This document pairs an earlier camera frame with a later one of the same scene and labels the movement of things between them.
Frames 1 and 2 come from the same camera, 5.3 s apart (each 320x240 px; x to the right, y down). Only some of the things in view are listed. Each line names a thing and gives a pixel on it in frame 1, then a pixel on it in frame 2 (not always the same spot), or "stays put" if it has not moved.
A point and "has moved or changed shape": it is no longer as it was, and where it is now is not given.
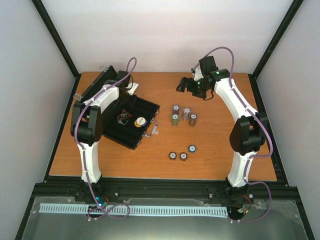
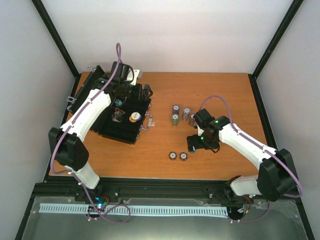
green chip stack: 175,119 stays put
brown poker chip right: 183,156 stays put
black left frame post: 55,36 stays put
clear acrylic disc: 122,119 → 117,116
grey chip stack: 186,111 stays put
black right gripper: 184,80 → 197,145
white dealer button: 140,120 → 135,115
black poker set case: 128,119 has moved or changed shape
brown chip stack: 192,120 stays put
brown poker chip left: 172,156 stays put
